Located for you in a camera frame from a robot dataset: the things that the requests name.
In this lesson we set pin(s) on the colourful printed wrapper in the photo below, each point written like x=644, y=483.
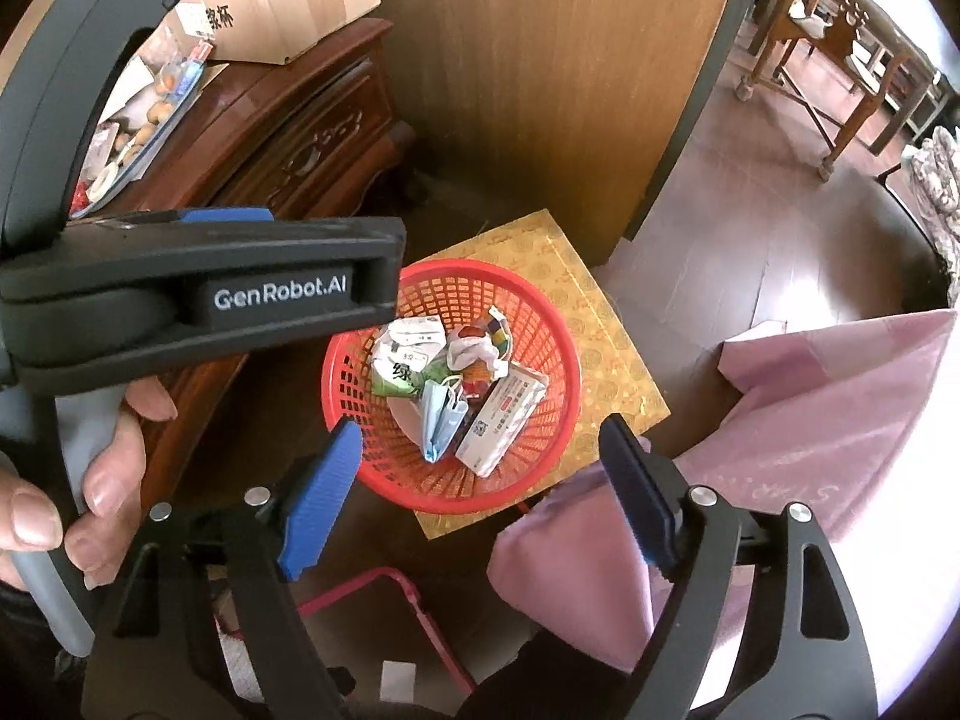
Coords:
x=499, y=330

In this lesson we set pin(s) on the white green tea carton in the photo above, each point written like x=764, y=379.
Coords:
x=401, y=371

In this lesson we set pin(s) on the dark carved wooden cabinet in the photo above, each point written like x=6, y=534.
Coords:
x=300, y=135

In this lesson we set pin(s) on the white plastic bag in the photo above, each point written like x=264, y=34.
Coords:
x=469, y=349

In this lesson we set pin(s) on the white medicine box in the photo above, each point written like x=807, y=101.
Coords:
x=499, y=420

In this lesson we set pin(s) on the pink tablecloth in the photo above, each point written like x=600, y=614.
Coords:
x=825, y=420

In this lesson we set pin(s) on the yellow patterned stool top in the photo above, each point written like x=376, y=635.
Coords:
x=585, y=300

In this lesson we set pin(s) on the folded floral quilt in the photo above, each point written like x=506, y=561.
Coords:
x=937, y=187

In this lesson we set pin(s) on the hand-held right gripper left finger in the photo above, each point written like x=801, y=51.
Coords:
x=322, y=495

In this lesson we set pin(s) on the blue face mask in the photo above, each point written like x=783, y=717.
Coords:
x=439, y=420

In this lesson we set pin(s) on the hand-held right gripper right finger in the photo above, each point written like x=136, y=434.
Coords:
x=637, y=495

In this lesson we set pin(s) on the red plastic basket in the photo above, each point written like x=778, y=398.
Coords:
x=540, y=345

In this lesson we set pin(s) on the pink metal stool frame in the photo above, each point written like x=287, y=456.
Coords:
x=352, y=586

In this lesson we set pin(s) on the white paper scrap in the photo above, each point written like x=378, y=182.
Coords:
x=397, y=679

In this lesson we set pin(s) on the person's left hand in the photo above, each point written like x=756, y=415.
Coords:
x=112, y=495

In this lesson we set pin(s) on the blue tray of snacks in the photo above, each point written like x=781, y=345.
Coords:
x=150, y=112

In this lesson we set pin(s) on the light wooden cabinet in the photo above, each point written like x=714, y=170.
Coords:
x=540, y=90

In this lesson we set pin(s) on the carved wooden armchair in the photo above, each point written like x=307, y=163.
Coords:
x=810, y=30

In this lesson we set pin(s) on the wooden table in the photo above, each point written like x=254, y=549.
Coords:
x=911, y=67

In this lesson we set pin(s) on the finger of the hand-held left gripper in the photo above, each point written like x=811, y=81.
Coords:
x=300, y=240

